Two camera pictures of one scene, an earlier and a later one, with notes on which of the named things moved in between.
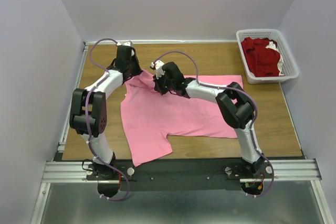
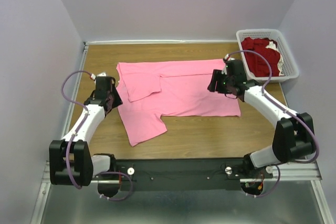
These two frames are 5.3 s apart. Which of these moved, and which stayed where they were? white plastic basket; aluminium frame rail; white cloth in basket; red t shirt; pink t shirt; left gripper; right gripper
Moved: left gripper; right gripper; pink t shirt
Stayed: white plastic basket; aluminium frame rail; red t shirt; white cloth in basket
